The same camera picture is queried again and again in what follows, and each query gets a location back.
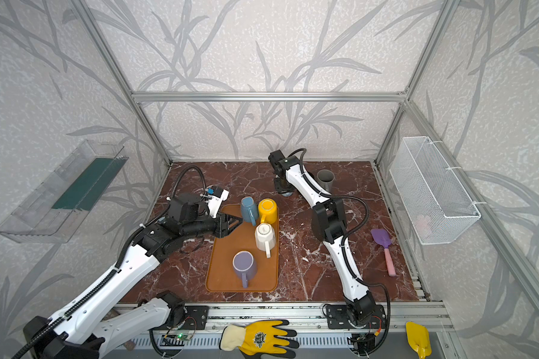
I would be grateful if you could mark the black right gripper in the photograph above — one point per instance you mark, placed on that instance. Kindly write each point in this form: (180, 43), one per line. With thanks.
(281, 181)

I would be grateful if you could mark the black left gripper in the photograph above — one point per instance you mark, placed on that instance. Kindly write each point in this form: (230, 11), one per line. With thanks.
(218, 224)

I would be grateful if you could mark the teal dotted mug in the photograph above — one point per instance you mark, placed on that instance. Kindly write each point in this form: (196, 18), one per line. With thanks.
(249, 211)

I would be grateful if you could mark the white mug with lettering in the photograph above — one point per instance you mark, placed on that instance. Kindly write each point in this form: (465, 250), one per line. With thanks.
(265, 238)

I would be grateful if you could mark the grey mug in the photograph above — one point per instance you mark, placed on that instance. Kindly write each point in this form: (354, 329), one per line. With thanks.
(325, 179)

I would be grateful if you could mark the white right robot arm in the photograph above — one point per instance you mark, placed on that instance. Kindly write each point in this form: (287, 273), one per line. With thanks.
(329, 225)

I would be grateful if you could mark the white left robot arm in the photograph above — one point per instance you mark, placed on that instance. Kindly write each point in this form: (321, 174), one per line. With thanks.
(148, 247)

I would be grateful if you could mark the yellow mug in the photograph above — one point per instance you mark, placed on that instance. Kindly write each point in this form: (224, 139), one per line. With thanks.
(268, 211)

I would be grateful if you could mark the purple mug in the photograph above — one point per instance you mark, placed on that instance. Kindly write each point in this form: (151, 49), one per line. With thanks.
(245, 267)

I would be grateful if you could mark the orange plastic tray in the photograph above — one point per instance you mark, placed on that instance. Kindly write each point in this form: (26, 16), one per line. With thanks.
(221, 275)

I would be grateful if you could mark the yellow black work glove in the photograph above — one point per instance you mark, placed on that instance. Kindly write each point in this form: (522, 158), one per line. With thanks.
(267, 337)

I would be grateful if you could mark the purple spatula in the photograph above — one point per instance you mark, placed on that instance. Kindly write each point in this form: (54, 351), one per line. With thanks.
(381, 237)

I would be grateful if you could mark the pink object in basket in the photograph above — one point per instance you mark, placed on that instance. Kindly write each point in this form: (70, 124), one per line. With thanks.
(423, 226)

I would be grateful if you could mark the yellow plastic scoop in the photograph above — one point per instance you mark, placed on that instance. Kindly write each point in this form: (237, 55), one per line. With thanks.
(419, 339)

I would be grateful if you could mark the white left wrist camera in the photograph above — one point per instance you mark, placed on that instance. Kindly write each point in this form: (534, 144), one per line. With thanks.
(214, 196)

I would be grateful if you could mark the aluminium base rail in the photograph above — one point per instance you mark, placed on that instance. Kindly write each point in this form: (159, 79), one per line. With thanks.
(304, 317)

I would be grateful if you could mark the white wire wall basket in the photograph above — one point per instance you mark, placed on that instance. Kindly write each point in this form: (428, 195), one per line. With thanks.
(428, 185)

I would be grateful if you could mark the clear plastic wall bin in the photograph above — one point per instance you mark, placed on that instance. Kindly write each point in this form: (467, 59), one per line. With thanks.
(53, 212)

